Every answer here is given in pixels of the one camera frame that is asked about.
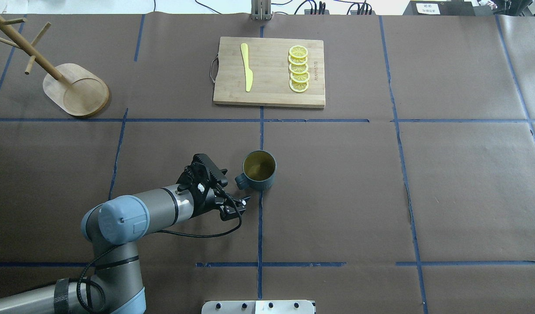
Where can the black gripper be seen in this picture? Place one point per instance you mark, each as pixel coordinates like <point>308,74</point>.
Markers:
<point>205,203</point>

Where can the dark teal mug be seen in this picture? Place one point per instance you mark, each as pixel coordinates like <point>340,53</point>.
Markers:
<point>258,171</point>

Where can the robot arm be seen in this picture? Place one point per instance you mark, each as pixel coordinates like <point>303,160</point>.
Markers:
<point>112,282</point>

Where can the wooden cup rack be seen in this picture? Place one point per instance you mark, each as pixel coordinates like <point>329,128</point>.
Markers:
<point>74,89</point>

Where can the yellow plastic knife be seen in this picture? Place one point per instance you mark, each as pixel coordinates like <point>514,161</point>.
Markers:
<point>248,70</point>

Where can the lemon slice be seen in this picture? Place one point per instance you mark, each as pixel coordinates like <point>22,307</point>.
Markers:
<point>297,61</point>
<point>298,69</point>
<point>298,51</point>
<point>299,78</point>
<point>298,87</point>

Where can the bamboo cutting board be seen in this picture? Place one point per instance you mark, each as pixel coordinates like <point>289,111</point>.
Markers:
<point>268,59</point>

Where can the black power strip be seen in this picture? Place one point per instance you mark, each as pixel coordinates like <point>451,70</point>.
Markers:
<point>336,7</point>

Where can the black box with label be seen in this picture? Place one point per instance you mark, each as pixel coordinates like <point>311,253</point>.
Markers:
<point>439,7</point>

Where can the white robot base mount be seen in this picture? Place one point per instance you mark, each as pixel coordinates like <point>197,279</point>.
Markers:
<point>259,307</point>

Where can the aluminium frame post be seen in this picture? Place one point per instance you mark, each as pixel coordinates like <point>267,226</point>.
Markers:
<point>261,10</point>

